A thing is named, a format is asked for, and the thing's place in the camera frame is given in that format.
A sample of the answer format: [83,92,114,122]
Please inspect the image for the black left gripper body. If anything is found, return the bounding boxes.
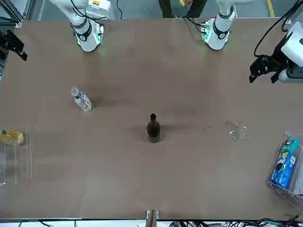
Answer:
[267,53,289,74]

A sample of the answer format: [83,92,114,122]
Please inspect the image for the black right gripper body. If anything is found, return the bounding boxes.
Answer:
[0,29,18,52]

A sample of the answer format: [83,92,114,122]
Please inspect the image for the clear plastic drink bottle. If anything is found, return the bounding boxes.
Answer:
[71,87,93,113]

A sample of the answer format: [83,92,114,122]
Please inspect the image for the yellow drink bottle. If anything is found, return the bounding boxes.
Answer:
[0,129,24,146]

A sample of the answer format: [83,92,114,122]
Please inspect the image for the clear acrylic bottle shelf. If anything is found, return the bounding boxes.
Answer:
[0,127,33,187]

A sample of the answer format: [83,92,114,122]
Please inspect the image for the dark brown glass bottle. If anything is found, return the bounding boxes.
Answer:
[146,113,162,144]

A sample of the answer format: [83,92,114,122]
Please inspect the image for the teal snack packet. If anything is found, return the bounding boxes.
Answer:
[281,139,300,155]

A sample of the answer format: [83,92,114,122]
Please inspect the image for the blue biscuit packet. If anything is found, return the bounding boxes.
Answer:
[269,153,297,190]

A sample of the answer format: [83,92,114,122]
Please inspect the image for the person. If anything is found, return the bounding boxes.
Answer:
[158,0,209,19]

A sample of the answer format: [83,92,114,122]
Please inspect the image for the clear acrylic snack rack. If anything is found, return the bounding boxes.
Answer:
[266,131,303,212]

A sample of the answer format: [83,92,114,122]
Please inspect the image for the aluminium frame profile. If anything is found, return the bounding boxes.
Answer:
[0,0,33,28]

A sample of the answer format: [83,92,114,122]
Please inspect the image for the black left base cable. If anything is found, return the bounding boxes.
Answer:
[184,16,207,34]

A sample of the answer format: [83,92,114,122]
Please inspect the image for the black cable tangle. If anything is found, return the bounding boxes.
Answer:
[165,214,303,227]

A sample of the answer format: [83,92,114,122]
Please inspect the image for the aluminium camera post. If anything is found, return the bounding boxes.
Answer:
[145,209,160,227]

